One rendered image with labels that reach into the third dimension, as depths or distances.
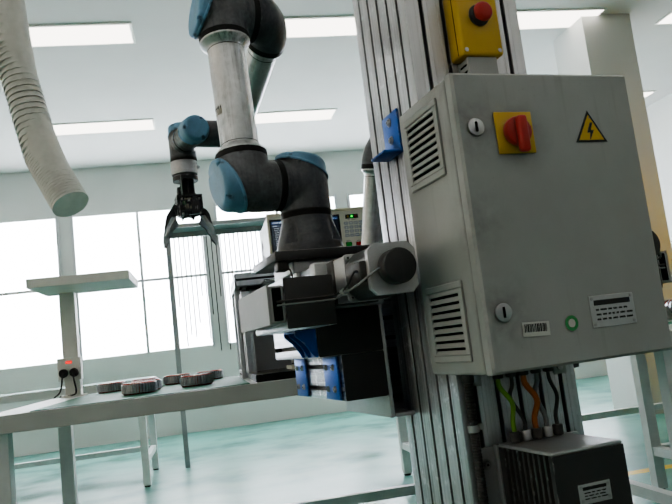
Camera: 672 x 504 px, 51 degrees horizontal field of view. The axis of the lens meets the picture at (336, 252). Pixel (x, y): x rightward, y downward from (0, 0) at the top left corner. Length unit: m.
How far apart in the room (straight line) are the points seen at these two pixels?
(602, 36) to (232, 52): 5.17
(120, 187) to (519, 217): 8.13
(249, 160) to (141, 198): 7.51
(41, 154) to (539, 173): 2.55
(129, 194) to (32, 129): 5.67
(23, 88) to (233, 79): 2.00
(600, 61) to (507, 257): 5.42
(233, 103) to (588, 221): 0.81
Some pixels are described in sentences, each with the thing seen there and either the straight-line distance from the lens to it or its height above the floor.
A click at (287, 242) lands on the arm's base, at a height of 1.06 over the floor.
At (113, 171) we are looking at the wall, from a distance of 9.13.
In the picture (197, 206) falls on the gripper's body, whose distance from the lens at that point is 2.01.
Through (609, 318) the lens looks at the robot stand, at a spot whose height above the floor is 0.82.
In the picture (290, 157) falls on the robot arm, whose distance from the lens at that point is 1.58.
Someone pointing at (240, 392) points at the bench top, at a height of 0.73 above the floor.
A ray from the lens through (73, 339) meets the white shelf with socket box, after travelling 3.09.
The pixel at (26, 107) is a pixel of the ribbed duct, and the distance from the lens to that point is 3.49.
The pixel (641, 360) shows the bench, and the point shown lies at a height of 0.59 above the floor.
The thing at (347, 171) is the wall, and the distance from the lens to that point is 9.24.
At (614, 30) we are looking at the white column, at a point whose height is 3.15.
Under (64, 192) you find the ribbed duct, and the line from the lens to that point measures 3.23.
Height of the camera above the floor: 0.83
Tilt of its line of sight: 7 degrees up
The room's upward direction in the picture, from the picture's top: 7 degrees counter-clockwise
